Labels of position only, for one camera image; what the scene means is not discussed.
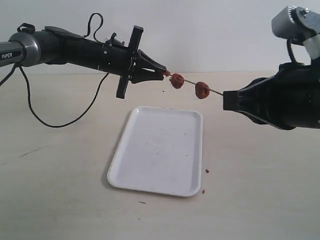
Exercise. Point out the red meatball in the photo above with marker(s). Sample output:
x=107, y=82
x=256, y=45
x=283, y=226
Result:
x=167, y=74
x=177, y=80
x=202, y=90

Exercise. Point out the white rectangular plastic tray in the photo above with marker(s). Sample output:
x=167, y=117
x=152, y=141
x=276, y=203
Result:
x=160, y=151

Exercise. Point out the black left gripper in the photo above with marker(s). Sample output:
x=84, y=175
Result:
x=119, y=60

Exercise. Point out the thin metal skewer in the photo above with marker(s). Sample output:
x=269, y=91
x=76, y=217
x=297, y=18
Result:
x=193, y=83

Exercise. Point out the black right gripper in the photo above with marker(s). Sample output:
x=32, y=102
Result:
x=287, y=100

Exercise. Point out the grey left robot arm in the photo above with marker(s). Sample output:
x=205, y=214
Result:
x=57, y=46

